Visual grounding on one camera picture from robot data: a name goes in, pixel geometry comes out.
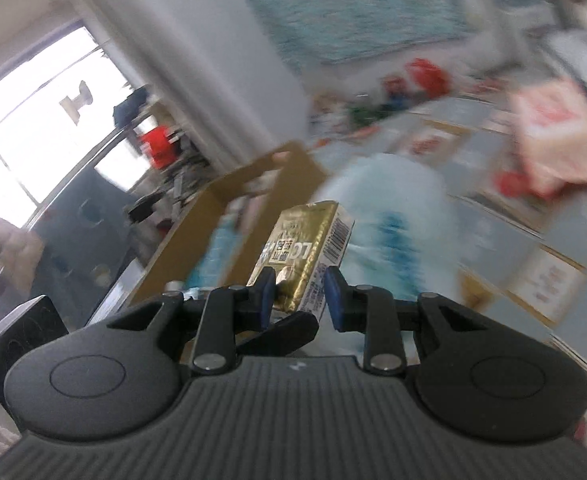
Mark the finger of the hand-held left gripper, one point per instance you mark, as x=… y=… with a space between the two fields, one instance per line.
x=283 y=332

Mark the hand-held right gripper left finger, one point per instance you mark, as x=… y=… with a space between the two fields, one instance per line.
x=268 y=295

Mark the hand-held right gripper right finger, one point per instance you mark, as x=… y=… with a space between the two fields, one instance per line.
x=334 y=300

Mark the small white box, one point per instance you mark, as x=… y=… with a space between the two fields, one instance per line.
x=298 y=245

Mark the brown cardboard box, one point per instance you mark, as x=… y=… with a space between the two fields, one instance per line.
x=298 y=170

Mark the grey dotted cover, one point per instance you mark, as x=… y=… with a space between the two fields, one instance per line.
x=83 y=240

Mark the white plastic bag blue print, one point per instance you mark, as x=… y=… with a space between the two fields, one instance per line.
x=403 y=195

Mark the window with bars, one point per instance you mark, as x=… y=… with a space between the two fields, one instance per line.
x=23 y=160

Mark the large red shopping bag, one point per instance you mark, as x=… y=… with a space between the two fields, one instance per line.
x=159 y=147

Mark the blue garment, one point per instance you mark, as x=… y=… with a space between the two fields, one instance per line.
x=129 y=106

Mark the red plastic bag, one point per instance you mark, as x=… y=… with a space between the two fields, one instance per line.
x=426 y=77

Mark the pink wet wipes pack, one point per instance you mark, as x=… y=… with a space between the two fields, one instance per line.
x=558 y=125

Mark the teal patterned wall cloth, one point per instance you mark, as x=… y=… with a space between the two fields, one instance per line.
x=353 y=10

